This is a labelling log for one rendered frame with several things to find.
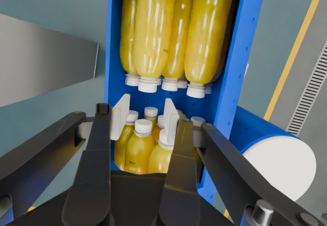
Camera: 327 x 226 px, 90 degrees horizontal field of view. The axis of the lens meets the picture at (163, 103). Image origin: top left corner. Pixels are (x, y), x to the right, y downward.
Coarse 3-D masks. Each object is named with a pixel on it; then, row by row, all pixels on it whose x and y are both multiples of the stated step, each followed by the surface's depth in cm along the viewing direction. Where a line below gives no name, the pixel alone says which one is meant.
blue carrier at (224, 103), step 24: (120, 0) 35; (240, 0) 22; (120, 24) 37; (240, 24) 23; (240, 48) 24; (120, 72) 41; (240, 72) 27; (120, 96) 43; (144, 96) 50; (168, 96) 51; (216, 96) 43; (216, 120) 27
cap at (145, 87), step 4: (140, 84) 33; (144, 84) 33; (148, 84) 33; (152, 84) 33; (156, 84) 34; (140, 88) 33; (144, 88) 33; (148, 88) 33; (152, 88) 33; (156, 88) 34
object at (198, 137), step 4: (180, 116) 17; (184, 116) 17; (196, 128) 14; (196, 132) 14; (200, 132) 14; (196, 136) 14; (200, 136) 14; (204, 136) 14; (196, 140) 14; (200, 140) 14; (204, 140) 14; (196, 144) 14; (200, 144) 14; (204, 144) 14; (204, 148) 14
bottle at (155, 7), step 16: (144, 0) 28; (160, 0) 27; (144, 16) 28; (160, 16) 28; (144, 32) 29; (160, 32) 29; (144, 48) 29; (160, 48) 30; (144, 64) 30; (160, 64) 31; (144, 80) 32
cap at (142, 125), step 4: (140, 120) 38; (144, 120) 38; (148, 120) 38; (136, 124) 35; (140, 124) 35; (144, 124) 35; (148, 124) 35; (136, 128) 36; (140, 128) 35; (144, 128) 35; (148, 128) 35; (140, 132) 35; (144, 132) 35
